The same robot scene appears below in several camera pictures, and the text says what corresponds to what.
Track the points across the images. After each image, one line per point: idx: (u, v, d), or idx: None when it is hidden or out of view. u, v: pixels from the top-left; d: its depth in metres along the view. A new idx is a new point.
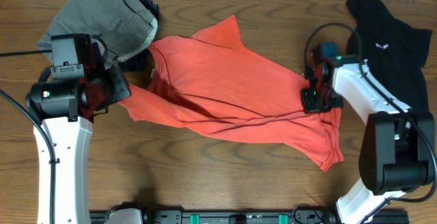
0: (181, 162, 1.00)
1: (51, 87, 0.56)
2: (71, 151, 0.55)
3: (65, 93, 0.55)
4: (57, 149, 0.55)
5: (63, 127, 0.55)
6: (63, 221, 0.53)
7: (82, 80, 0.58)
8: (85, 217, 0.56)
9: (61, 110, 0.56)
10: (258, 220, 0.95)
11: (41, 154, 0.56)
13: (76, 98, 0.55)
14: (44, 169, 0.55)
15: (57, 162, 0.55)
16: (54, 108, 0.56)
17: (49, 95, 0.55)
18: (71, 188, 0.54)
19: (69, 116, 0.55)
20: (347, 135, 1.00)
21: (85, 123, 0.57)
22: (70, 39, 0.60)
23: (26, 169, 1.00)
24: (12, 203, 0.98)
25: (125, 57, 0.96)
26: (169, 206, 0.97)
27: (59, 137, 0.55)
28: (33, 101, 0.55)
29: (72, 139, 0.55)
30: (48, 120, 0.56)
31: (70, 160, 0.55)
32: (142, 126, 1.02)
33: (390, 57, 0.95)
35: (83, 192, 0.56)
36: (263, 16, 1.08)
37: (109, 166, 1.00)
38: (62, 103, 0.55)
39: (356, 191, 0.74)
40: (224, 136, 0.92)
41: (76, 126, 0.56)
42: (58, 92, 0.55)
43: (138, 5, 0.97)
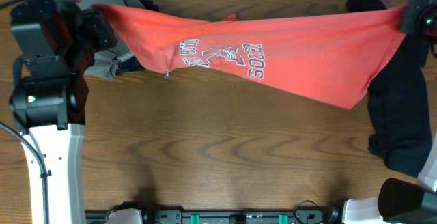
0: (181, 162, 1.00)
1: (36, 90, 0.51)
2: (63, 162, 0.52)
3: (53, 98, 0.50)
4: (47, 160, 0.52)
5: (53, 137, 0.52)
6: None
7: (69, 79, 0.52)
8: None
9: (50, 115, 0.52)
10: (258, 220, 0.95)
11: (31, 166, 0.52)
13: (64, 102, 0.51)
14: (35, 182, 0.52)
15: (48, 175, 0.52)
16: (42, 114, 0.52)
17: (35, 100, 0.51)
18: (65, 201, 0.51)
19: (59, 124, 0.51)
20: (347, 135, 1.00)
21: (78, 130, 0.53)
22: (35, 26, 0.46)
23: (26, 169, 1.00)
24: (12, 202, 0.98)
25: (125, 57, 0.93)
26: (169, 206, 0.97)
27: (49, 147, 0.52)
28: (16, 108, 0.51)
29: (63, 149, 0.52)
30: (35, 128, 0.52)
31: (62, 171, 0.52)
32: (142, 126, 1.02)
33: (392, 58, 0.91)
35: (80, 204, 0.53)
36: (263, 16, 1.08)
37: (109, 165, 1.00)
38: (51, 108, 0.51)
39: (369, 203, 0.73)
40: (276, 30, 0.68)
41: (67, 134, 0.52)
42: (45, 96, 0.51)
43: (138, 5, 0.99)
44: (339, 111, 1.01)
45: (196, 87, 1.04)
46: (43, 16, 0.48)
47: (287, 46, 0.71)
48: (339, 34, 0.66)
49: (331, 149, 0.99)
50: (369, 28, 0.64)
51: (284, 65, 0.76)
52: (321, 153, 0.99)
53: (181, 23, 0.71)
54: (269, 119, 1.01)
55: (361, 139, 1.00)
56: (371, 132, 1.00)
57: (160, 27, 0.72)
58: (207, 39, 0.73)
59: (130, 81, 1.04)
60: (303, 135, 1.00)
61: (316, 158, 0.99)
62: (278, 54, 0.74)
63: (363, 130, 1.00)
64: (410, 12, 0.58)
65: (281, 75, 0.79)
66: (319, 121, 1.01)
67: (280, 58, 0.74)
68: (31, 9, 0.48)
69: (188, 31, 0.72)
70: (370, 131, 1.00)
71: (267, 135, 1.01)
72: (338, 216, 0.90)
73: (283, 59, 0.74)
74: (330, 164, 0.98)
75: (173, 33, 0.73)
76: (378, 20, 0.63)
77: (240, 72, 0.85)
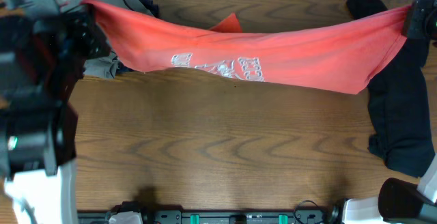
0: (181, 162, 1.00)
1: (14, 131, 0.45)
2: (55, 216, 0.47)
3: (37, 136, 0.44)
4: (37, 216, 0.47)
5: (39, 185, 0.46)
6: None
7: (50, 112, 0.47)
8: None
9: (35, 158, 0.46)
10: (258, 220, 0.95)
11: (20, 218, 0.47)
13: (51, 142, 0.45)
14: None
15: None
16: (24, 155, 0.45)
17: (16, 141, 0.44)
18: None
19: (47, 171, 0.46)
20: (347, 135, 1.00)
21: (67, 173, 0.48)
22: (9, 59, 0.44)
23: None
24: None
25: None
26: (169, 206, 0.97)
27: (39, 207, 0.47)
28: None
29: (50, 204, 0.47)
30: (20, 173, 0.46)
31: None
32: (142, 126, 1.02)
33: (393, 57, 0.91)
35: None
36: (263, 16, 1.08)
37: (109, 166, 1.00)
38: (35, 149, 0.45)
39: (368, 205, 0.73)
40: (280, 44, 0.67)
41: (57, 179, 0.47)
42: (28, 135, 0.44)
43: (137, 5, 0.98)
44: (339, 111, 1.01)
45: (196, 87, 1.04)
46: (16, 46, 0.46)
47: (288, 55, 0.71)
48: (343, 42, 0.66)
49: (331, 149, 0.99)
50: (373, 33, 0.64)
51: (283, 68, 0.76)
52: (321, 153, 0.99)
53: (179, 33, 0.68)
54: (269, 119, 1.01)
55: (361, 139, 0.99)
56: (371, 132, 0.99)
57: (153, 33, 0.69)
58: (201, 49, 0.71)
59: (130, 81, 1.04)
60: (303, 135, 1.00)
61: (316, 158, 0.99)
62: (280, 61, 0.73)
63: (363, 130, 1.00)
64: (412, 17, 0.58)
65: (278, 75, 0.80)
66: (319, 121, 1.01)
67: (281, 65, 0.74)
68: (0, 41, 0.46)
69: (181, 42, 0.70)
70: (370, 131, 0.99)
71: (267, 135, 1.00)
72: (337, 216, 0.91)
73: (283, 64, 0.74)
74: (330, 164, 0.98)
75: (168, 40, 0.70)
76: (383, 24, 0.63)
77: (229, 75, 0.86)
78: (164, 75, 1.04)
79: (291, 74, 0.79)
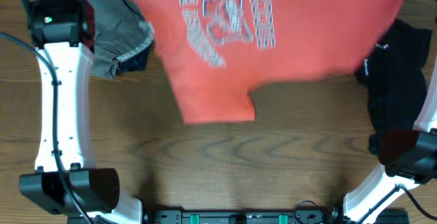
0: (180, 162, 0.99)
1: (51, 11, 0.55)
2: (71, 127, 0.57)
3: (65, 21, 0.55)
4: (58, 72, 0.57)
5: (69, 151, 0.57)
6: (65, 138, 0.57)
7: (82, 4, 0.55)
8: (86, 144, 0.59)
9: (61, 34, 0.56)
10: (258, 220, 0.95)
11: (44, 77, 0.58)
13: (76, 26, 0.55)
14: (46, 127, 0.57)
15: (59, 84, 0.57)
16: (55, 34, 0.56)
17: (50, 20, 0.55)
18: (74, 128, 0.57)
19: (71, 41, 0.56)
20: (347, 136, 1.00)
21: (87, 50, 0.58)
22: (49, 21, 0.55)
23: (26, 169, 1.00)
24: (13, 203, 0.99)
25: (125, 57, 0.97)
26: (169, 206, 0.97)
27: (60, 60, 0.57)
28: (33, 25, 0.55)
29: (72, 63, 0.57)
30: (77, 173, 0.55)
31: (71, 82, 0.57)
32: (141, 126, 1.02)
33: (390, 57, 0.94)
35: (85, 128, 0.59)
36: None
37: (109, 165, 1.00)
38: (63, 29, 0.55)
39: (369, 180, 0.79)
40: None
41: (77, 52, 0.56)
42: (59, 18, 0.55)
43: None
44: (339, 112, 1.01)
45: None
46: (35, 4, 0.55)
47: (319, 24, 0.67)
48: None
49: (332, 149, 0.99)
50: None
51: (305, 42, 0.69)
52: (321, 153, 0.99)
53: None
54: (269, 119, 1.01)
55: (361, 140, 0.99)
56: (371, 133, 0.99)
57: None
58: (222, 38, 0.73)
59: (130, 82, 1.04)
60: (303, 135, 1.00)
61: (316, 158, 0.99)
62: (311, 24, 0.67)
63: (363, 130, 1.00)
64: None
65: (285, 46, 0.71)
66: (319, 121, 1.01)
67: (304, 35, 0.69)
68: (47, 29, 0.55)
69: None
70: (369, 131, 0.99)
71: (267, 135, 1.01)
72: (337, 216, 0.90)
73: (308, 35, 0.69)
74: (330, 164, 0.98)
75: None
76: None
77: None
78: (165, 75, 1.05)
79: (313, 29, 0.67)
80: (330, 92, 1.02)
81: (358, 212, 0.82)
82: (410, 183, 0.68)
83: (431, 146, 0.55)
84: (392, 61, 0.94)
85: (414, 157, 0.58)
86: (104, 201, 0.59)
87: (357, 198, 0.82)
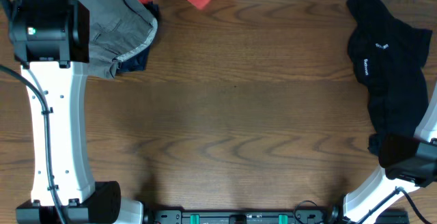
0: (181, 162, 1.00)
1: (36, 20, 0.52)
2: (67, 158, 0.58)
3: (54, 31, 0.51)
4: (48, 97, 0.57)
5: (65, 184, 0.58)
6: (61, 171, 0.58)
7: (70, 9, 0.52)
8: (82, 173, 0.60)
9: (50, 48, 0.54)
10: (257, 220, 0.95)
11: (33, 102, 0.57)
13: (66, 37, 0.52)
14: (39, 158, 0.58)
15: (50, 113, 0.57)
16: (42, 46, 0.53)
17: (35, 31, 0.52)
18: (69, 161, 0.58)
19: (61, 62, 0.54)
20: (347, 135, 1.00)
21: (80, 70, 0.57)
22: (33, 32, 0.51)
23: (26, 169, 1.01)
24: (13, 202, 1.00)
25: (125, 57, 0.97)
26: (169, 205, 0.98)
27: (52, 86, 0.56)
28: (16, 37, 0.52)
29: (64, 89, 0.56)
30: (76, 209, 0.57)
31: (64, 108, 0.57)
32: (142, 126, 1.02)
33: (390, 57, 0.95)
35: (80, 153, 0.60)
36: (263, 15, 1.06)
37: (109, 166, 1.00)
38: (52, 42, 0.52)
39: (370, 182, 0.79)
40: None
41: (69, 72, 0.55)
42: (46, 29, 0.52)
43: (137, 5, 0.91)
44: (339, 111, 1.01)
45: (196, 87, 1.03)
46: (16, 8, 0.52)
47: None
48: None
49: (332, 149, 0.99)
50: None
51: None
52: (321, 152, 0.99)
53: None
54: (268, 119, 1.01)
55: (361, 139, 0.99)
56: (371, 132, 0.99)
57: None
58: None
59: (130, 82, 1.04)
60: (303, 135, 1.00)
61: (316, 158, 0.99)
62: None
63: (364, 130, 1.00)
64: None
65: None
66: (319, 121, 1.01)
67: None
68: (32, 40, 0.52)
69: None
70: (369, 131, 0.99)
71: (267, 135, 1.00)
72: (337, 217, 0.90)
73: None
74: (330, 164, 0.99)
75: None
76: None
77: None
78: (165, 74, 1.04)
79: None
80: (331, 92, 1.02)
81: (358, 213, 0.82)
82: (409, 186, 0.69)
83: (432, 156, 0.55)
84: (391, 60, 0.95)
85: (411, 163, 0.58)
86: (103, 222, 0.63)
87: (357, 199, 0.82)
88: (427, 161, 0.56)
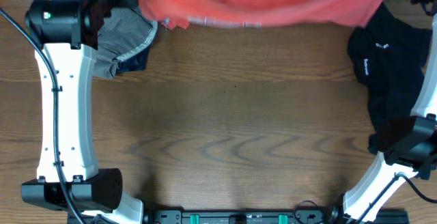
0: (181, 162, 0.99)
1: (52, 7, 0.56)
2: (74, 136, 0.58)
3: (67, 18, 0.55)
4: (59, 76, 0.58)
5: (71, 160, 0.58)
6: (67, 148, 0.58)
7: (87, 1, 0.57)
8: (88, 154, 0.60)
9: (63, 34, 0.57)
10: (258, 220, 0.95)
11: (44, 80, 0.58)
13: (78, 24, 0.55)
14: (48, 135, 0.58)
15: (59, 90, 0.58)
16: (56, 33, 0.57)
17: (50, 17, 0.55)
18: (76, 138, 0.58)
19: (72, 44, 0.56)
20: (347, 135, 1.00)
21: (89, 52, 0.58)
22: (48, 16, 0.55)
23: (26, 169, 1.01)
24: (13, 202, 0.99)
25: (125, 57, 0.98)
26: (169, 205, 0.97)
27: (62, 64, 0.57)
28: (33, 22, 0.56)
29: (74, 67, 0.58)
30: (79, 186, 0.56)
31: (74, 87, 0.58)
32: (142, 126, 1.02)
33: (390, 57, 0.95)
35: (87, 134, 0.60)
36: None
37: (109, 165, 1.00)
38: (65, 26, 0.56)
39: (367, 175, 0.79)
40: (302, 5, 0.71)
41: (80, 54, 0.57)
42: (60, 16, 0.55)
43: None
44: (339, 111, 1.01)
45: (196, 87, 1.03)
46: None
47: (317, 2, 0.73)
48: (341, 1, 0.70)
49: (332, 149, 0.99)
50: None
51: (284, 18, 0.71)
52: (321, 152, 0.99)
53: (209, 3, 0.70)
54: (268, 119, 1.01)
55: (361, 140, 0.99)
56: (371, 132, 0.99)
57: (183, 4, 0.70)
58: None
59: (130, 81, 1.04)
60: (303, 135, 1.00)
61: (316, 158, 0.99)
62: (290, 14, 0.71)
63: (364, 130, 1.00)
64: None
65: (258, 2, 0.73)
66: (319, 121, 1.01)
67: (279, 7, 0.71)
68: (47, 24, 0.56)
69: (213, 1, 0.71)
70: (370, 131, 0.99)
71: (267, 135, 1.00)
72: (337, 216, 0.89)
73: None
74: (330, 164, 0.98)
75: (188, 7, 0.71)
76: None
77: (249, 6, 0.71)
78: (165, 74, 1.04)
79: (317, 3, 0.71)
80: (330, 92, 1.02)
81: (358, 208, 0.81)
82: (409, 171, 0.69)
83: (427, 131, 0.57)
84: (392, 60, 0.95)
85: (410, 144, 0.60)
86: (106, 205, 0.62)
87: (356, 194, 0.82)
88: (423, 136, 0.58)
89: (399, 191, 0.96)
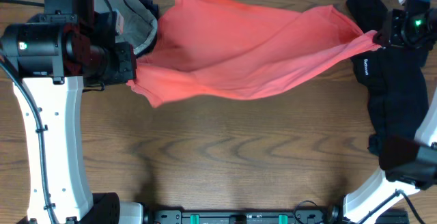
0: (181, 162, 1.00)
1: (27, 35, 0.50)
2: (64, 177, 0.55)
3: (46, 45, 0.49)
4: (44, 114, 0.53)
5: (61, 202, 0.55)
6: (57, 190, 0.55)
7: (69, 25, 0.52)
8: (81, 190, 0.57)
9: (43, 63, 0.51)
10: (258, 220, 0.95)
11: (26, 118, 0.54)
13: (60, 51, 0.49)
14: (34, 177, 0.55)
15: (44, 130, 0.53)
16: (35, 62, 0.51)
17: (26, 46, 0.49)
18: (66, 179, 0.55)
19: (55, 78, 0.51)
20: (347, 135, 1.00)
21: (75, 84, 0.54)
22: (24, 45, 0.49)
23: (26, 169, 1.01)
24: (13, 203, 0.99)
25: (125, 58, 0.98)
26: (169, 206, 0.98)
27: (45, 101, 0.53)
28: (6, 54, 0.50)
29: (60, 104, 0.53)
30: None
31: (60, 125, 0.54)
32: (142, 126, 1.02)
33: (391, 57, 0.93)
35: (78, 170, 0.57)
36: None
37: (109, 166, 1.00)
38: (45, 56, 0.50)
39: (367, 184, 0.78)
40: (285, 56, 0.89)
41: (65, 88, 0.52)
42: (37, 44, 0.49)
43: (137, 5, 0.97)
44: (339, 111, 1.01)
45: None
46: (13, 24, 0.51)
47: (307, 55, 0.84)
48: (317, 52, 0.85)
49: (331, 149, 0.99)
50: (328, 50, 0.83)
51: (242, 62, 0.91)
52: (321, 152, 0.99)
53: (203, 77, 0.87)
54: (268, 119, 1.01)
55: (361, 139, 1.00)
56: (371, 132, 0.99)
57: (171, 85, 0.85)
58: (208, 29, 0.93)
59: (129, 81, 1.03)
60: (303, 135, 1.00)
61: (316, 158, 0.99)
62: (251, 57, 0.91)
63: (363, 130, 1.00)
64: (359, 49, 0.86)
65: (244, 38, 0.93)
66: (319, 121, 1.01)
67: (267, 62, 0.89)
68: (24, 57, 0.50)
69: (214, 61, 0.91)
70: (369, 131, 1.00)
71: (267, 135, 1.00)
72: (337, 216, 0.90)
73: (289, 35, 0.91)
74: (330, 164, 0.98)
75: (184, 86, 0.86)
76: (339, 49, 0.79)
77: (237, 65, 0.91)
78: None
79: (300, 71, 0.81)
80: (330, 92, 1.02)
81: (358, 214, 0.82)
82: (410, 189, 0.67)
83: (433, 158, 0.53)
84: (392, 60, 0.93)
85: (413, 168, 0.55)
86: None
87: (356, 200, 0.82)
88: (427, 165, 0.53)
89: None
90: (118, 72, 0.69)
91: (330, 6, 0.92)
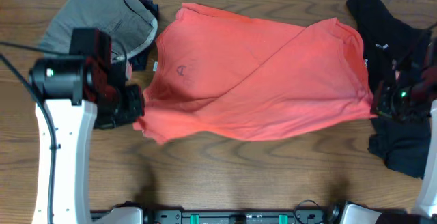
0: (181, 162, 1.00)
1: (54, 65, 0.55)
2: (69, 197, 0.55)
3: (70, 76, 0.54)
4: (58, 134, 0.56)
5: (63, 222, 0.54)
6: (60, 210, 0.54)
7: (91, 59, 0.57)
8: (84, 212, 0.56)
9: (65, 91, 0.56)
10: (258, 220, 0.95)
11: (42, 137, 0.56)
13: (81, 80, 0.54)
14: (40, 196, 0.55)
15: (57, 148, 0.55)
16: (57, 89, 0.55)
17: (53, 74, 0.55)
18: (71, 199, 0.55)
19: (73, 100, 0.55)
20: (347, 136, 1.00)
21: (90, 108, 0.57)
22: (51, 73, 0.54)
23: (26, 169, 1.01)
24: (11, 203, 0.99)
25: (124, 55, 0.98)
26: (169, 206, 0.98)
27: (61, 121, 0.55)
28: (35, 80, 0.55)
29: (74, 125, 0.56)
30: None
31: (72, 145, 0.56)
32: None
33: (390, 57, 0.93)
35: (83, 191, 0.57)
36: (263, 15, 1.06)
37: (108, 166, 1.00)
38: (67, 85, 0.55)
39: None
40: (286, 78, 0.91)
41: (80, 110, 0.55)
42: (62, 74, 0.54)
43: (136, 5, 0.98)
44: None
45: None
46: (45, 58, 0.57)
47: (309, 98, 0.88)
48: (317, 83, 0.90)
49: (331, 149, 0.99)
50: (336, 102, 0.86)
51: (247, 85, 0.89)
52: (321, 153, 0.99)
53: (205, 115, 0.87)
54: None
55: (361, 140, 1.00)
56: (371, 133, 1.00)
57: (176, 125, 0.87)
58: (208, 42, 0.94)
59: None
60: (303, 135, 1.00)
61: (316, 158, 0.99)
62: (254, 79, 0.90)
63: (363, 130, 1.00)
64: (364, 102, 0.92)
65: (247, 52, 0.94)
66: None
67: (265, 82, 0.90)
68: (50, 85, 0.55)
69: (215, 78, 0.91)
70: (369, 132, 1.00)
71: None
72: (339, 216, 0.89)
73: (295, 51, 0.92)
74: (330, 164, 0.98)
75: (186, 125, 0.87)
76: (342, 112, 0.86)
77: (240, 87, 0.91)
78: None
79: (299, 119, 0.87)
80: None
81: None
82: None
83: None
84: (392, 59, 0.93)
85: None
86: None
87: None
88: None
89: (399, 192, 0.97)
90: (129, 111, 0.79)
91: (335, 18, 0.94)
